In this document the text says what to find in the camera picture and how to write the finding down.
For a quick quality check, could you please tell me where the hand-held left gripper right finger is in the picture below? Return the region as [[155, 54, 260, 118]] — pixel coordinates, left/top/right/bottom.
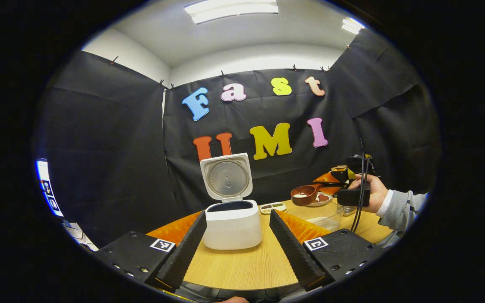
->
[[269, 209, 384, 292]]

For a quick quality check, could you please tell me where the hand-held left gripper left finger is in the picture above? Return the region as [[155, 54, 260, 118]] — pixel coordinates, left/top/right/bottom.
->
[[93, 210, 208, 293]]

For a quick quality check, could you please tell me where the white divided seasoning tray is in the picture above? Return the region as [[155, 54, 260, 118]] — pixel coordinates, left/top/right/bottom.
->
[[260, 202, 288, 215]]

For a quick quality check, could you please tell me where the white round plate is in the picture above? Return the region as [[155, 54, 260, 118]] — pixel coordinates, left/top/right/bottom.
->
[[306, 191, 333, 207]]

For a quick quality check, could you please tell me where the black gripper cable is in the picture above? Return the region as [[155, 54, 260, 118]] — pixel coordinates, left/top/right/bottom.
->
[[350, 154, 371, 233]]

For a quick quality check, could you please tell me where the long ceiling light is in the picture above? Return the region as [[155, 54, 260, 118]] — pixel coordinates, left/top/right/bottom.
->
[[184, 0, 280, 24]]

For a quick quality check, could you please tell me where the black backdrop cloth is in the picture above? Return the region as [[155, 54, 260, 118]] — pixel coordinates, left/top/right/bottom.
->
[[34, 27, 443, 249]]

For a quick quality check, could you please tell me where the small ceiling light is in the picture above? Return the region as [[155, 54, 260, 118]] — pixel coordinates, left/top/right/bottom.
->
[[341, 17, 365, 35]]

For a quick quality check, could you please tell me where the white printed board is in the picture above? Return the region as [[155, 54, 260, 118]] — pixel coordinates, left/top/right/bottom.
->
[[35, 159, 64, 218]]

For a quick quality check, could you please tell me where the white rice cooker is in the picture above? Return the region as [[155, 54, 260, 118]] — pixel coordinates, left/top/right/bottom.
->
[[200, 153, 263, 251]]

